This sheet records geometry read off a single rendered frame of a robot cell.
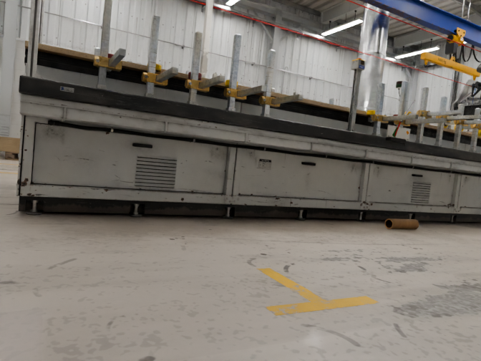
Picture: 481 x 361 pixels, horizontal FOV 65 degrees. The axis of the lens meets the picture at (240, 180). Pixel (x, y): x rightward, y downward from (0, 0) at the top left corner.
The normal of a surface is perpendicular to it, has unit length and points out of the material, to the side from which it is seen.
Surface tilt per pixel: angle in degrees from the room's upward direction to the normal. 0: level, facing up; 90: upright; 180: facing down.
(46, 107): 90
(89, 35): 90
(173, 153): 90
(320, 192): 90
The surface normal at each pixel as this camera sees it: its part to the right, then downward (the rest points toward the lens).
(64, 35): 0.47, 0.09
